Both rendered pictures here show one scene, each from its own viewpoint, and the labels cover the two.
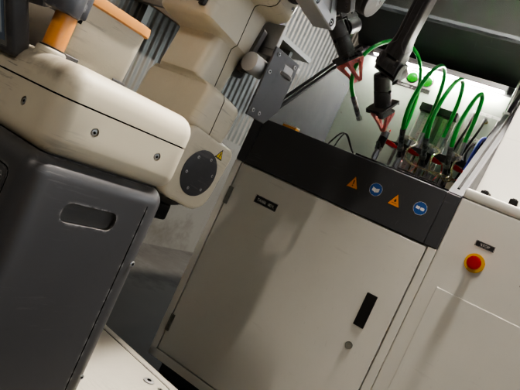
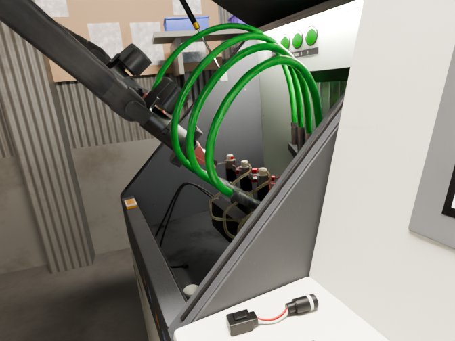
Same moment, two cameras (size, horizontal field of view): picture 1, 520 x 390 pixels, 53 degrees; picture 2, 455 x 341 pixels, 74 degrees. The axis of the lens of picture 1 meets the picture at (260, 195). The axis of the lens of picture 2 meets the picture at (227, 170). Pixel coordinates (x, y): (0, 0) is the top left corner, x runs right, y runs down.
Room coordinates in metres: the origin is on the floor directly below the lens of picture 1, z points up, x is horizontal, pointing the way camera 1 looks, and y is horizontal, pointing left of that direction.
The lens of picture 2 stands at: (1.24, -0.78, 1.28)
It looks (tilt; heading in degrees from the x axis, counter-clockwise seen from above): 16 degrees down; 40
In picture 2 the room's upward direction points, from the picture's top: 5 degrees counter-clockwise
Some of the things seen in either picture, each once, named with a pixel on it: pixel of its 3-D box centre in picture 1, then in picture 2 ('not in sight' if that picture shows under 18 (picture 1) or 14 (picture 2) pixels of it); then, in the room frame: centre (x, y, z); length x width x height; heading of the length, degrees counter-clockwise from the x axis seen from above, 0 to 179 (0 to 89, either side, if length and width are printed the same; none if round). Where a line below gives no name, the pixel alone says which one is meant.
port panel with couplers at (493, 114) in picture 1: (473, 144); not in sight; (1.95, -0.64, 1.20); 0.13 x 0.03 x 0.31; 64
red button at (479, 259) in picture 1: (473, 262); not in sight; (1.37, -0.58, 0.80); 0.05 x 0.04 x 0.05; 64
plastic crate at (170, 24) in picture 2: not in sight; (185, 26); (2.78, 0.77, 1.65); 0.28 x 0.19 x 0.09; 144
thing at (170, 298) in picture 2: (339, 176); (149, 264); (1.61, -0.20, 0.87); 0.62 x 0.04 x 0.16; 64
